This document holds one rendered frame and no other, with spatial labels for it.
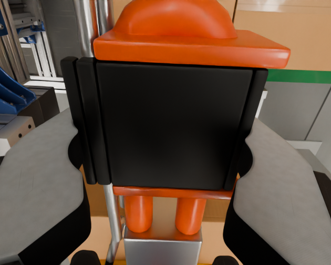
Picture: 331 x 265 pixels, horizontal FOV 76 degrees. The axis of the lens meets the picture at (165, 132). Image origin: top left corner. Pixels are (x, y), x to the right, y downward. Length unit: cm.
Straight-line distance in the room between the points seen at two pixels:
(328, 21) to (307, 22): 7
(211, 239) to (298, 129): 144
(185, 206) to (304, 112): 164
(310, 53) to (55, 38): 110
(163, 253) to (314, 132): 177
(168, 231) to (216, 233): 28
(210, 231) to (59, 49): 109
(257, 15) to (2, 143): 77
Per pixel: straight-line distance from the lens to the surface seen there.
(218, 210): 44
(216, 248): 50
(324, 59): 97
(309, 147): 195
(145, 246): 19
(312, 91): 170
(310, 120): 182
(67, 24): 122
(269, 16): 84
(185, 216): 17
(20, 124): 54
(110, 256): 24
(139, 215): 17
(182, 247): 19
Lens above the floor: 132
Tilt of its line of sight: 57 degrees down
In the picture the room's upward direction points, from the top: 178 degrees counter-clockwise
